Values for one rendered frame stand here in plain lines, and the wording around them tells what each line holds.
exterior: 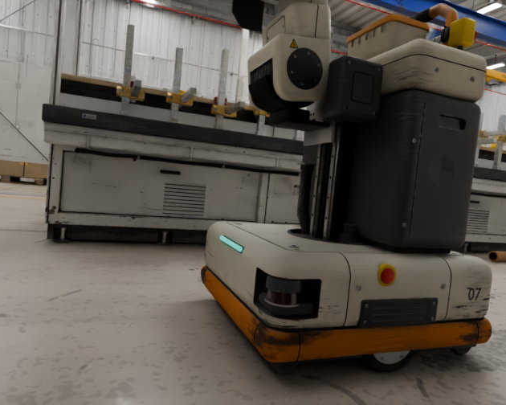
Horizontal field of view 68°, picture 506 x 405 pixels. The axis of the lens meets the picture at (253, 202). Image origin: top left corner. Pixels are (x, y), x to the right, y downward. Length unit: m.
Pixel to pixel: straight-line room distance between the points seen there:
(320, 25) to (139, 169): 1.51
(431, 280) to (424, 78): 0.49
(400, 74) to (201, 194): 1.59
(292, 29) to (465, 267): 0.75
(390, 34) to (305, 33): 0.28
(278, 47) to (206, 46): 8.96
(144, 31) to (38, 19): 2.15
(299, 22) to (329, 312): 0.71
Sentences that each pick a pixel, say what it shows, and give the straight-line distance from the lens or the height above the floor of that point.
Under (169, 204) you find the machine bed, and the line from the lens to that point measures 2.33.
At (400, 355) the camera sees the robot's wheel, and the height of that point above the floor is 0.04.
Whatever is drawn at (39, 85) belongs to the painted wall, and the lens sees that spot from 9.45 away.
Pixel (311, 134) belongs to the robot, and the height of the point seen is 0.59.
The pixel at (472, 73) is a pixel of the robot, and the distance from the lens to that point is 1.16.
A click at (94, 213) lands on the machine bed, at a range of 2.33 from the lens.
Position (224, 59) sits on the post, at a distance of 2.22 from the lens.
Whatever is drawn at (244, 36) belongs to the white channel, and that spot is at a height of 1.61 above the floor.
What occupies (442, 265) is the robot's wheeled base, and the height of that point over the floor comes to 0.26.
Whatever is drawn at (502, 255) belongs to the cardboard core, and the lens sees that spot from 3.43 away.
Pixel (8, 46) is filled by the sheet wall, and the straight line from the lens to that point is 9.73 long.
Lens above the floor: 0.42
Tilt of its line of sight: 3 degrees down
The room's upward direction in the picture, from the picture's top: 5 degrees clockwise
